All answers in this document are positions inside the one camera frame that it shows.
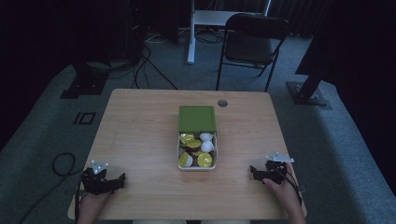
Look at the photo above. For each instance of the pile of small portion cups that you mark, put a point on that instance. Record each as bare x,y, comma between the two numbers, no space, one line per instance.
199,149

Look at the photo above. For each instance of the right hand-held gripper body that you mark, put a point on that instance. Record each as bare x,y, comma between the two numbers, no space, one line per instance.
275,171

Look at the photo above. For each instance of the black stand with base plate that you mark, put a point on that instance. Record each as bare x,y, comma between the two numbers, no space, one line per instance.
84,84

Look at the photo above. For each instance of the white box tray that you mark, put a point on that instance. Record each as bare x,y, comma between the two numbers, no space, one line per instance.
197,168

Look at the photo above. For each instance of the person's right hand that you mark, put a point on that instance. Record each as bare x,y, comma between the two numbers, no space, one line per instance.
288,193

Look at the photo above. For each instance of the black slanted stand with base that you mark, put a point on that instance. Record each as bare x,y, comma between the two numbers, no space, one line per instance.
306,90

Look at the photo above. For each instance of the green box sleeve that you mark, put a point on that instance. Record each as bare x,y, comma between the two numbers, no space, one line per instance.
197,118

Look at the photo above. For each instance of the black folding chair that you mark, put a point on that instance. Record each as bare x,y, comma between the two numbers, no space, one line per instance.
249,46

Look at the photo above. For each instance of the white desk frame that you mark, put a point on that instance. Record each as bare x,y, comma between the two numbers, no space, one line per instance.
202,18

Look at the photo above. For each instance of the person's left hand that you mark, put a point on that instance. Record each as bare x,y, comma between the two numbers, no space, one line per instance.
91,203

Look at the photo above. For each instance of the dark curtain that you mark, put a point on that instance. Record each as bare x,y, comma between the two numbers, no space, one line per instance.
299,15

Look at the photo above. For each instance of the grey round table grommet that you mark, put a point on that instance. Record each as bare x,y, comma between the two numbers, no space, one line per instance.
222,103

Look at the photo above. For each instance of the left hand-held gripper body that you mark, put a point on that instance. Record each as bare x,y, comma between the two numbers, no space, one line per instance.
96,183

